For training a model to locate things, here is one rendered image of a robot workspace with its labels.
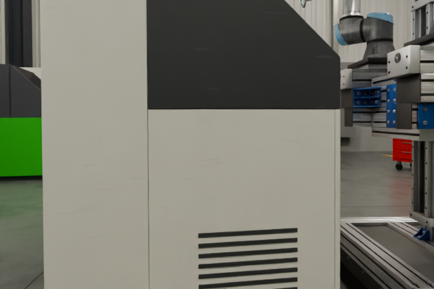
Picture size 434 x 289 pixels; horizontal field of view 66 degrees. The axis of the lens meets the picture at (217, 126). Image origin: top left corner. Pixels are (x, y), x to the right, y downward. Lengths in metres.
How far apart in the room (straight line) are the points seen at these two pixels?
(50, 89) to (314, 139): 0.77
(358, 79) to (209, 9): 0.91
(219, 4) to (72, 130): 0.54
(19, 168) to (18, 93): 0.94
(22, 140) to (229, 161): 4.10
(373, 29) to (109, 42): 1.25
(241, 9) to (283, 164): 0.47
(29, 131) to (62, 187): 3.87
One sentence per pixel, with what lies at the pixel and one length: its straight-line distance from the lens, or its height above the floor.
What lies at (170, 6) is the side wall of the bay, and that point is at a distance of 1.01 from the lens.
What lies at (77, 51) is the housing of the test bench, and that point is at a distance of 1.00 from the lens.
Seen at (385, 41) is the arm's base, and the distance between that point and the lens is 1.80.
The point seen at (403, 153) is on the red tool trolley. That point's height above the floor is 0.26.
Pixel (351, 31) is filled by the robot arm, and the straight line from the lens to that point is 1.85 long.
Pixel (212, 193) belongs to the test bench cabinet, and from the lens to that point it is 0.99.
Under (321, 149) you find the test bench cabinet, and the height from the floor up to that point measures 0.67.
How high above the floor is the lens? 0.76
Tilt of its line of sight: 1 degrees down
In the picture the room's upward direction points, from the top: straight up
